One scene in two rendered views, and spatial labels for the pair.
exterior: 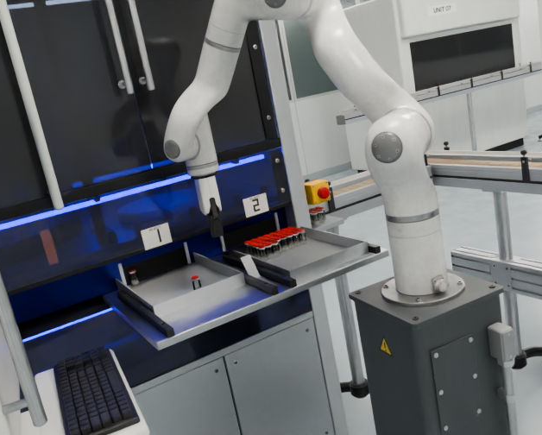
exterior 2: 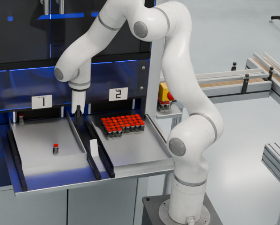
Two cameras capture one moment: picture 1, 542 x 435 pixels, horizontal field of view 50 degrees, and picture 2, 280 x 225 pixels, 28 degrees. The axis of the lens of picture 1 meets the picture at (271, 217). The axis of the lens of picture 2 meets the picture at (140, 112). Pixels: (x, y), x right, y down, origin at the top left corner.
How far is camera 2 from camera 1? 91 cm
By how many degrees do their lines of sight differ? 18
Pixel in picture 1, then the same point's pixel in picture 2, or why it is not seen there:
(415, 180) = (191, 167)
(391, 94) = (200, 104)
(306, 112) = not seen: outside the picture
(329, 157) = not seen: outside the picture
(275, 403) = (95, 214)
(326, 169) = not seen: outside the picture
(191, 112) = (76, 59)
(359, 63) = (183, 84)
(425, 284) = (181, 218)
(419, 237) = (185, 193)
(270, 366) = (98, 193)
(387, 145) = (177, 147)
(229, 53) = (111, 31)
